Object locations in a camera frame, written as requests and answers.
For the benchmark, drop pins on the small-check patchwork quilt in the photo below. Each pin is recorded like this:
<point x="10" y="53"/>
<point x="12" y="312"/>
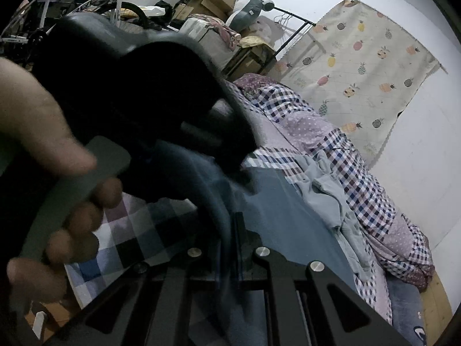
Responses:
<point x="293" y="136"/>

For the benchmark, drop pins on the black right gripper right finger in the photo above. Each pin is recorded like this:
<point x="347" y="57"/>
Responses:
<point x="305" y="305"/>

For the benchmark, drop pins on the wooden bed frame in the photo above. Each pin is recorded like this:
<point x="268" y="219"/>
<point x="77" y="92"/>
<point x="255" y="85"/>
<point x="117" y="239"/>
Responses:
<point x="436" y="309"/>

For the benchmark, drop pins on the stacked cardboard boxes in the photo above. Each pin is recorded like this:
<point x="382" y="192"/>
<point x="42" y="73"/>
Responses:
<point x="205" y="22"/>

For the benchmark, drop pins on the black metal clothes rack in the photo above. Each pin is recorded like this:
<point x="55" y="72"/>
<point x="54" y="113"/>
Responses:
<point x="263" y="41"/>

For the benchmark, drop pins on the light grey green garment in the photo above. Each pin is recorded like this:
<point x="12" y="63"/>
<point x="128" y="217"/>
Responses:
<point x="322" y="190"/>

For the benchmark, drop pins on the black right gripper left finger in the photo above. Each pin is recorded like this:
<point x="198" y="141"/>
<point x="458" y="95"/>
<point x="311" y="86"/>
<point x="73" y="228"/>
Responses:
<point x="147" y="305"/>

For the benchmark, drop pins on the pineapple print wall cloth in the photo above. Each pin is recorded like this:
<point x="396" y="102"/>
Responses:
<point x="359" y="69"/>

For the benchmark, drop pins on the grey white plush toy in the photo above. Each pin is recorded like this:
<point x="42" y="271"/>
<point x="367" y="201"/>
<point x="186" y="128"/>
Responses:
<point x="246" y="12"/>

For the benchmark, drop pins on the person's left hand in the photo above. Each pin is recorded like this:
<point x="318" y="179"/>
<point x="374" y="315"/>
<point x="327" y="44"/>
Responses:
<point x="41" y="151"/>

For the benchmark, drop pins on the dark blue cartoon blanket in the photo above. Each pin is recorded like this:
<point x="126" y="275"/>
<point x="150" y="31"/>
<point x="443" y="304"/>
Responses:
<point x="407" y="310"/>

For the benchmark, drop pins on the large-check plaid bed sheet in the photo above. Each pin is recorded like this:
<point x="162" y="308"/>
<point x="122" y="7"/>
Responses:
<point x="126" y="238"/>

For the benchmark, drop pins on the teal blue garment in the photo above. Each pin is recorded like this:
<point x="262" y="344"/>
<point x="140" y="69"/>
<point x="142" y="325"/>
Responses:
<point x="264" y="205"/>

